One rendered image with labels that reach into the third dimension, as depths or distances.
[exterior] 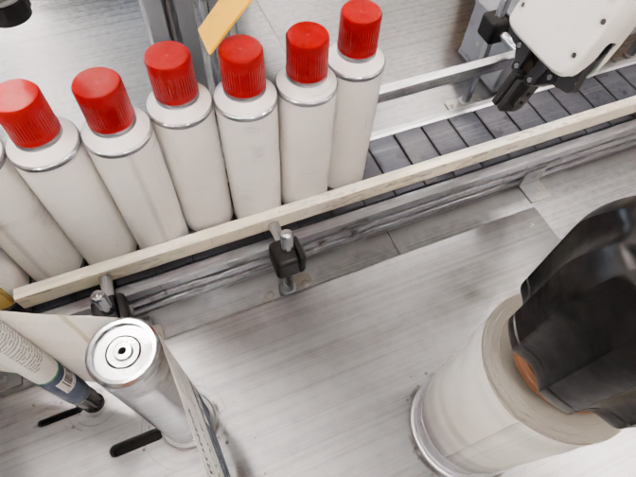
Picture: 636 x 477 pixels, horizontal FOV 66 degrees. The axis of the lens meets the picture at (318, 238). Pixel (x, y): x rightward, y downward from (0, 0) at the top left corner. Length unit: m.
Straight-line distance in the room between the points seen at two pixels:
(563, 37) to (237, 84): 0.32
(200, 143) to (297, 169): 0.10
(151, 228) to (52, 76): 0.40
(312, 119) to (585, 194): 0.41
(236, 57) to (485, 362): 0.26
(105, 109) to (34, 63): 0.48
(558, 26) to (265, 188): 0.32
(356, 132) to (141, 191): 0.20
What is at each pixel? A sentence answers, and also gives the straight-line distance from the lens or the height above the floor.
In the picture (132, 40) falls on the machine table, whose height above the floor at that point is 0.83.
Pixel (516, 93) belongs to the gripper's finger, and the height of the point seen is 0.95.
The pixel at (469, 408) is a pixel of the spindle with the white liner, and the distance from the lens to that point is 0.32.
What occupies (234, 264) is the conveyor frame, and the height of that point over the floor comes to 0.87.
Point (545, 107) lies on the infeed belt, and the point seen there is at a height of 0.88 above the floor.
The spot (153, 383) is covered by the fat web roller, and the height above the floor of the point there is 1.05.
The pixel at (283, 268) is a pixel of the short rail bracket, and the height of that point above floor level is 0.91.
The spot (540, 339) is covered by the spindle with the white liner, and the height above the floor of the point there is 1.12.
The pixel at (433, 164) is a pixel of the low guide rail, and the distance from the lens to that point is 0.54.
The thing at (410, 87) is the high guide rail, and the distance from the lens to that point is 0.55.
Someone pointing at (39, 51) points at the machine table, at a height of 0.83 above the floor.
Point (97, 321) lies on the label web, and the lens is 0.30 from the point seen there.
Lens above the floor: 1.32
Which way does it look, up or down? 59 degrees down
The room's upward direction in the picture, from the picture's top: 5 degrees clockwise
